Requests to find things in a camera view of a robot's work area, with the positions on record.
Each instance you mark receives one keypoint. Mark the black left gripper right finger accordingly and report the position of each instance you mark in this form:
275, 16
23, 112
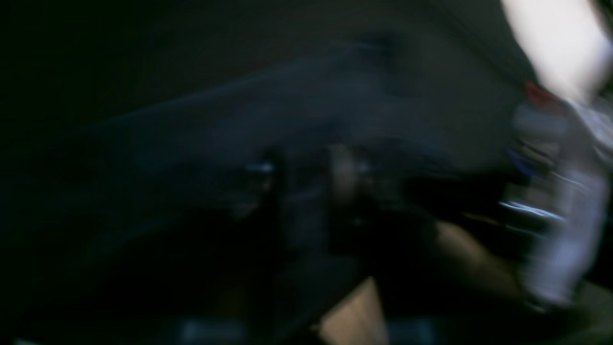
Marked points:
350, 174

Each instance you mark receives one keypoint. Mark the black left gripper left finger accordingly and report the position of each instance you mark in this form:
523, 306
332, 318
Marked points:
261, 180

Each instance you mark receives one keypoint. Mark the dark grey T-shirt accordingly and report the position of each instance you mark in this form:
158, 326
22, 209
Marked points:
194, 274

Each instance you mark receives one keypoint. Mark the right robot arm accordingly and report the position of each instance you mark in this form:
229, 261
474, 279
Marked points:
562, 151

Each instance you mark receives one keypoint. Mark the white robot base right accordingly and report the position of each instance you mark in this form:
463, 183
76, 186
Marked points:
567, 41

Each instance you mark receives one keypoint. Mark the black table cloth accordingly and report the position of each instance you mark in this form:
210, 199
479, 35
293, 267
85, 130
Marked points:
71, 64

